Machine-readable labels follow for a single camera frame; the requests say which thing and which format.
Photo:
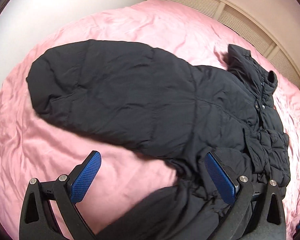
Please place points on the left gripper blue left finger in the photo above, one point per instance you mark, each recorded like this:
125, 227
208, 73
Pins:
82, 176

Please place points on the pink bed cover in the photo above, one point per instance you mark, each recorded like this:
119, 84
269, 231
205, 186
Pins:
31, 148

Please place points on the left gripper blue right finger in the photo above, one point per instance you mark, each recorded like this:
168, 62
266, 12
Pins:
223, 178

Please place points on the black puffer jacket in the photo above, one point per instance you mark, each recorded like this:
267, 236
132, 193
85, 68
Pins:
150, 101

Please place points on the beige louvered wall panel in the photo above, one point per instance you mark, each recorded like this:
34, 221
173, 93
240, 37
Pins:
251, 30

